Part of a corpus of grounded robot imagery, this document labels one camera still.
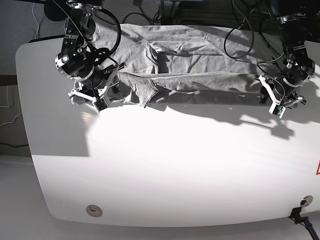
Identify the round metal grommet right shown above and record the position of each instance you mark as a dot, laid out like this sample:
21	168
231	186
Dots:
306	201

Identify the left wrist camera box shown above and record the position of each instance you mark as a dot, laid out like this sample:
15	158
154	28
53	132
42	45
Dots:
277	110

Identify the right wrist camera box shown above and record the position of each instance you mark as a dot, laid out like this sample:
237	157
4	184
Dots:
100	104

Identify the round table grommet left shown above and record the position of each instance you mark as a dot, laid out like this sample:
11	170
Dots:
94	211

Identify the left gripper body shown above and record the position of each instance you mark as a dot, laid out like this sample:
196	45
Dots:
285	92

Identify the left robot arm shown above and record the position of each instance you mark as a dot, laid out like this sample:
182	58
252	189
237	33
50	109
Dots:
298	23

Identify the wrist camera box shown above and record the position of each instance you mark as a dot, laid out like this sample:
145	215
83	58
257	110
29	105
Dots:
100	104
277	110

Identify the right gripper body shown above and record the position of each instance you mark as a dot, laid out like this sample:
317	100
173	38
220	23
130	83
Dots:
93	89

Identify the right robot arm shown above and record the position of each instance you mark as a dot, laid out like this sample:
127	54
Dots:
93	70

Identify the black round stand base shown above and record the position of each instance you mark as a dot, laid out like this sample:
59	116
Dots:
54	12

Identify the red warning sticker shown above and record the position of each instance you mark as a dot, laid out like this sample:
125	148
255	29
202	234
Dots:
318	169

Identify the black clamp with cable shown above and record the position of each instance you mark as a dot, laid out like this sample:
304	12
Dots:
296	217

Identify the grey T-shirt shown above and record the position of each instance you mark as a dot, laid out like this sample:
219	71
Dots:
188	64

